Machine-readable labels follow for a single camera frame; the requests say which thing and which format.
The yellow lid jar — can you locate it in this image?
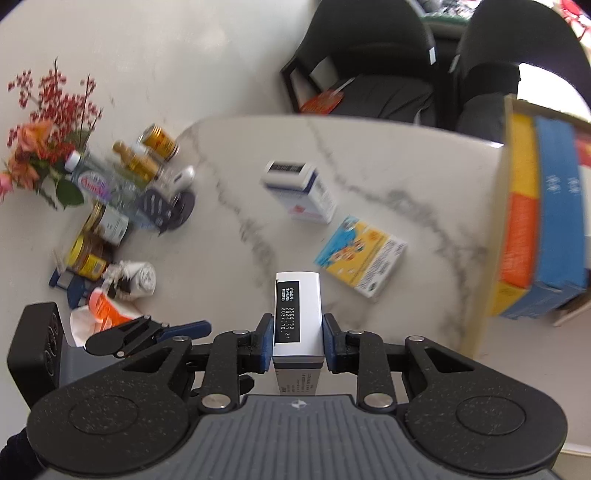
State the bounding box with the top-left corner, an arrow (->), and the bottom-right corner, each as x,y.
66,232 -> 113,281

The yellow orange box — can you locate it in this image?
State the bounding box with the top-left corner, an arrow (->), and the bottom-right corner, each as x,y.
491,112 -> 541,316

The red white box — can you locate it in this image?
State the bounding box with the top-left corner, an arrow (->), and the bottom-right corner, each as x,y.
575,135 -> 591,168

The red orange flower bouquet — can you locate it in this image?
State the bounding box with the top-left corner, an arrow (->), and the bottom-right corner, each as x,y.
1,61 -> 102,209

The white strawberry medicine box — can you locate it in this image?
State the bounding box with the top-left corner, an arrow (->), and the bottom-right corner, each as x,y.
260,161 -> 337,224

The white small device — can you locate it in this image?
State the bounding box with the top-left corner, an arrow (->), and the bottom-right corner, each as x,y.
159,165 -> 195,196

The rolled white cloth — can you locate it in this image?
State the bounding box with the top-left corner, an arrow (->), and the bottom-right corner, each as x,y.
101,261 -> 156,302

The white navy medicine box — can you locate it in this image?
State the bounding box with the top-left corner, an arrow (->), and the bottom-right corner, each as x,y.
273,271 -> 325,396

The black chair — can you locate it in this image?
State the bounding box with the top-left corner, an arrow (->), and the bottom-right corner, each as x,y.
280,1 -> 439,127
454,1 -> 590,143

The clear water bottle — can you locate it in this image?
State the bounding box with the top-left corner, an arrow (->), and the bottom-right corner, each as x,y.
64,150 -> 138,212

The orange white tissue pack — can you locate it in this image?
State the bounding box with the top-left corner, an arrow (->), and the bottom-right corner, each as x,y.
70,288 -> 142,347

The colourful cartoon box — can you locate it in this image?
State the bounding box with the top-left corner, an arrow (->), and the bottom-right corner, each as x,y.
315,216 -> 408,300

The black perforated stand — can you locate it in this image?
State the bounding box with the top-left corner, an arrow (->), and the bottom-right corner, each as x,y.
135,188 -> 197,234

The amber gold bottle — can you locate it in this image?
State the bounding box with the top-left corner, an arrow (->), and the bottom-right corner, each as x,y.
112,141 -> 162,183

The black chair left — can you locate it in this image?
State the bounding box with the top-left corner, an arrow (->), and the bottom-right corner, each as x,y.
280,1 -> 439,127

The gold can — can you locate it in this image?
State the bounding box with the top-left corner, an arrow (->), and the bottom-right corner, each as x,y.
138,124 -> 178,162

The blue flat box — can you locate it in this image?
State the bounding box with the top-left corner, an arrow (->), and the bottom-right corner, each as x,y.
501,116 -> 588,319

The white labelled jar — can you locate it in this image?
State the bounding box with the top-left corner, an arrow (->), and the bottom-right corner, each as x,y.
82,201 -> 129,246

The black chair right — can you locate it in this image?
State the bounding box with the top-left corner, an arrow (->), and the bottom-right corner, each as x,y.
454,1 -> 590,143

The tan cardboard storage box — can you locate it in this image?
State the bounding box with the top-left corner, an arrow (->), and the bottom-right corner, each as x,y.
461,95 -> 590,356

